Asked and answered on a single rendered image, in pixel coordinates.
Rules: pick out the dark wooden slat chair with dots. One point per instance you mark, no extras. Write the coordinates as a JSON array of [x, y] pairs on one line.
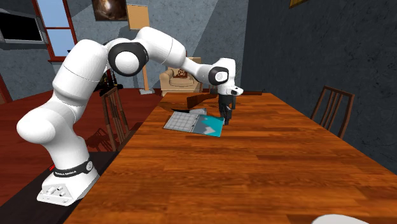
[[333, 107], [115, 114]]

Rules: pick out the white round object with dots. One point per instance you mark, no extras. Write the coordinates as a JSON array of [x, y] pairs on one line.
[[338, 219]]

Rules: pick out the dark brown wall picture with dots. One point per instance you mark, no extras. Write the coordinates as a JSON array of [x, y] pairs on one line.
[[108, 10]]

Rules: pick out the black wall screen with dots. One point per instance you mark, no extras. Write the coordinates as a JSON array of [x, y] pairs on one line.
[[20, 28]]

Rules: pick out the grey flat block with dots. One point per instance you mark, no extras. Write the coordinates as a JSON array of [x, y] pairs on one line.
[[198, 111]]

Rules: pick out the open grey and teal book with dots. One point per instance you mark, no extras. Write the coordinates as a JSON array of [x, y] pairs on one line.
[[193, 123]]

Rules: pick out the red framed window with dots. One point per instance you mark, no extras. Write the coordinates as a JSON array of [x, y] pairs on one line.
[[57, 34]]

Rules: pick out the gold framed wall picture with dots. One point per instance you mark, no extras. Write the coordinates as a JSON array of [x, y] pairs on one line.
[[298, 2]]

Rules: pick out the dark robot stand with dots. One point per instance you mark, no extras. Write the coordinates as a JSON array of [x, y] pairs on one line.
[[21, 211]]

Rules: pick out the beige armchair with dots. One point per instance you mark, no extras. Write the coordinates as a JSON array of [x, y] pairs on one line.
[[176, 82]]

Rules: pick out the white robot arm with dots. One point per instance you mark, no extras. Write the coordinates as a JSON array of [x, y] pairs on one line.
[[79, 80]]

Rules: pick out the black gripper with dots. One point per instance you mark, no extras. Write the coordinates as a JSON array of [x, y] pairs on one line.
[[226, 100]]

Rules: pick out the brown wooden table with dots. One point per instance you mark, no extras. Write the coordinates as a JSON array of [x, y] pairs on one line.
[[235, 173]]

